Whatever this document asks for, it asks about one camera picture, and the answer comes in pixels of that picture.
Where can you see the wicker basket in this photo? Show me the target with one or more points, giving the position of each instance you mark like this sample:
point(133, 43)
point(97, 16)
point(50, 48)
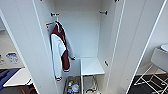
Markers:
point(67, 81)

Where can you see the white wall outlet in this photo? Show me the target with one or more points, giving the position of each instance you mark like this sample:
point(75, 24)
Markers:
point(12, 57)
point(1, 59)

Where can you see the black wardrobe hook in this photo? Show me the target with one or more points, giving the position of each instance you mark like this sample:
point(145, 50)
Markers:
point(103, 12)
point(55, 14)

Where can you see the white wardrobe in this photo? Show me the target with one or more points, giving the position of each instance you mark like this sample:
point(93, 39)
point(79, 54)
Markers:
point(83, 33)

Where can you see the white hanger with jacket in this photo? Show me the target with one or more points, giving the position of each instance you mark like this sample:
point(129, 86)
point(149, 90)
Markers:
point(58, 24)

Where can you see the red and white jacket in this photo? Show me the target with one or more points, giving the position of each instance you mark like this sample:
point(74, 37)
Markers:
point(61, 46)

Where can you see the white bottle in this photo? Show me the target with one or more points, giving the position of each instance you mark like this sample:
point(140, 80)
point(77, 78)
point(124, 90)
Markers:
point(75, 88)

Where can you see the round white table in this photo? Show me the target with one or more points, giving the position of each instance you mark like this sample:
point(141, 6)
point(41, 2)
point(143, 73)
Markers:
point(165, 47)

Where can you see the white inner shelf unit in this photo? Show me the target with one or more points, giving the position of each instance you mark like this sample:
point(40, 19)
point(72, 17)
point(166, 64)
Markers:
point(91, 66)

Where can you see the orange tag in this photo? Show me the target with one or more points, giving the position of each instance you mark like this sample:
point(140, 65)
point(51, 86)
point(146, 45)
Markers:
point(49, 24)

